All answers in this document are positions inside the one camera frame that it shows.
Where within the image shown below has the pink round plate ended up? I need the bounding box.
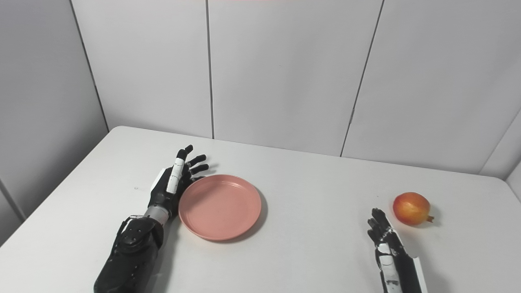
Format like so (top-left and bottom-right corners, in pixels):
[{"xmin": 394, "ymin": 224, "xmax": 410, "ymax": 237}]
[{"xmin": 178, "ymin": 175, "xmax": 262, "ymax": 241}]

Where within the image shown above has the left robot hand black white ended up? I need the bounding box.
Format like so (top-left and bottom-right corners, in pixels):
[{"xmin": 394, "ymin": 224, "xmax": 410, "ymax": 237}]
[{"xmin": 148, "ymin": 145, "xmax": 209, "ymax": 213}]

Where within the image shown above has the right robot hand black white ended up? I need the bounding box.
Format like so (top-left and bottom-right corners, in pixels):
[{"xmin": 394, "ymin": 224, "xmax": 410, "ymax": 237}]
[{"xmin": 367, "ymin": 208, "xmax": 428, "ymax": 293}]

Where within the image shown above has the red yellow pomegranate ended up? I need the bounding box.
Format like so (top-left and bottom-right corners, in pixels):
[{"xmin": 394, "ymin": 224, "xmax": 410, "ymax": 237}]
[{"xmin": 393, "ymin": 192, "xmax": 434, "ymax": 226}]

